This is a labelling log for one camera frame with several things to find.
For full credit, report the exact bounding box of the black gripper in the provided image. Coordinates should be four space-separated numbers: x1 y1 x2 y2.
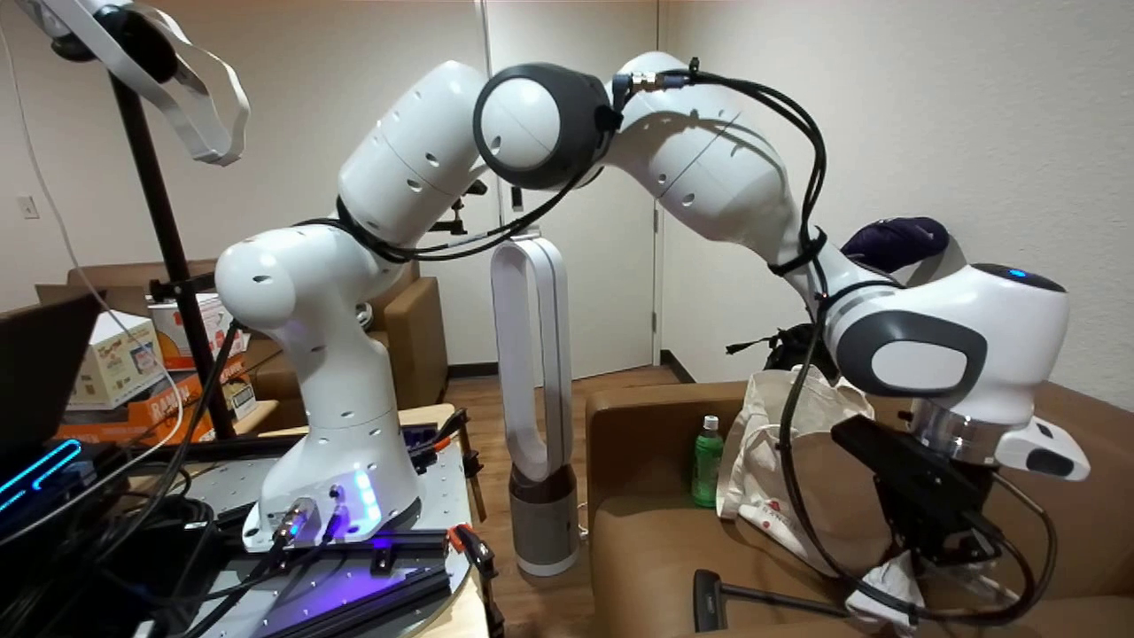
833 417 1003 563

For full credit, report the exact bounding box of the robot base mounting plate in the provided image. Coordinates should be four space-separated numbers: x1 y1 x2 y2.
189 405 498 638

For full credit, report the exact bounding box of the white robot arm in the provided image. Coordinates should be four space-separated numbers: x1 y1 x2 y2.
218 54 1088 554

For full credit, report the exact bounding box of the beige canvas tote bag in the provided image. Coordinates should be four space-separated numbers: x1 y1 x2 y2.
716 369 874 574

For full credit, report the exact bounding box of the green plastic bottle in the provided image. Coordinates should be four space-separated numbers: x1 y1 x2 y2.
691 416 724 512

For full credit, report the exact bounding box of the brown armchair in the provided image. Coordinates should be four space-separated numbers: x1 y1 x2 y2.
585 383 1134 638

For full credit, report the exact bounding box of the white bladeless fan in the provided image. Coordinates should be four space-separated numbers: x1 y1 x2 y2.
488 238 578 578

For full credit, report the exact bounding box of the white cardboard box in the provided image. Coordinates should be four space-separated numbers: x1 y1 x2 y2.
68 313 168 411

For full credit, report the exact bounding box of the black laptop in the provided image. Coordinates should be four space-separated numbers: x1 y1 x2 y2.
0 299 98 512

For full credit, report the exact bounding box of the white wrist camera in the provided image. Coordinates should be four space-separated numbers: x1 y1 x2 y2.
997 417 1092 483

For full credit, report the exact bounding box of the black camera tripod stand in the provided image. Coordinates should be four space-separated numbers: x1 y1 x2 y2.
111 70 236 442

